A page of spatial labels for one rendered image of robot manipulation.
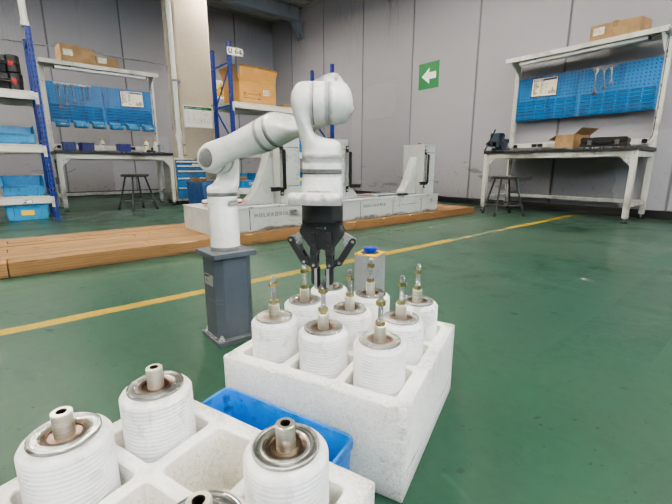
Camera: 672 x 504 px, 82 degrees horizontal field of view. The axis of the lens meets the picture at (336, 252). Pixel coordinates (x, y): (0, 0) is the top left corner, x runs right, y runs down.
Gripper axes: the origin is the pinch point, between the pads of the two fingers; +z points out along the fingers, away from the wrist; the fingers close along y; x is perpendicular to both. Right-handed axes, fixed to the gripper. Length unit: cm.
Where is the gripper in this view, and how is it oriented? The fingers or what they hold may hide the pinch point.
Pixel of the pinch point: (322, 277)
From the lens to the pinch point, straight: 73.0
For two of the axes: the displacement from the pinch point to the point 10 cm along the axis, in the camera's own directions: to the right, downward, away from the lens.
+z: 0.0, 9.8, 2.2
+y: -9.9, -0.4, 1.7
